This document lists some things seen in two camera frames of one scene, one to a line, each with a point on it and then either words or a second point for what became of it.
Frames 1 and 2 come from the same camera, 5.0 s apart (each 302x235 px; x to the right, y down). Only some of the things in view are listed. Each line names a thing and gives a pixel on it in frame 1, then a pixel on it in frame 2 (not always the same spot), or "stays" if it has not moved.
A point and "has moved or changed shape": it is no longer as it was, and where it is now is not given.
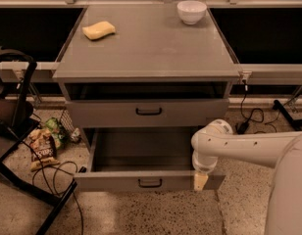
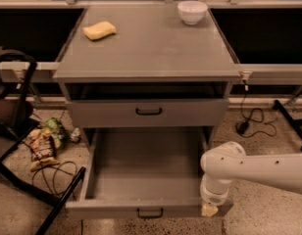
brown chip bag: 44,151 stays
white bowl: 190,11 stays
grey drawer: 140,160 has moved or changed shape
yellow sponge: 98,30 stays
